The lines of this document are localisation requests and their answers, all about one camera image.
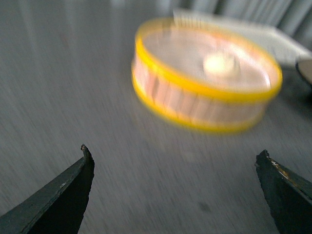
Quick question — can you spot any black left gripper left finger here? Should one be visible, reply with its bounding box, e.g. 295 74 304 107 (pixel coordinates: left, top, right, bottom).
0 145 95 234

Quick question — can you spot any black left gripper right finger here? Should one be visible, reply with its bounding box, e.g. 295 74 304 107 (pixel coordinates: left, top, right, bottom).
255 150 312 234

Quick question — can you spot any beige plate with black rim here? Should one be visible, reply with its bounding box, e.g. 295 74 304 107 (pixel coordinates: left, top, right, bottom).
295 58 312 86

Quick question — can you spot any white steamed bun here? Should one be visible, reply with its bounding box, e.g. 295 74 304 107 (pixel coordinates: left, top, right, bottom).
203 53 238 76

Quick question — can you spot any white bear print tray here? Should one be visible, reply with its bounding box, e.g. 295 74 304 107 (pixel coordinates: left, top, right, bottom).
173 8 312 67

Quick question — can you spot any yellow rimmed bamboo steamer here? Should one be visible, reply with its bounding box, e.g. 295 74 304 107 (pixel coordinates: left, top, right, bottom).
132 18 282 133

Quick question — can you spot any white steamer liner cloth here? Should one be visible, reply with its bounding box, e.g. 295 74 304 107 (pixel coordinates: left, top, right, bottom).
143 29 271 91

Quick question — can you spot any grey pleated curtain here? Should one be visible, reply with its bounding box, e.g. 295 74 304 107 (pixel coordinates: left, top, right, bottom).
109 0 312 49

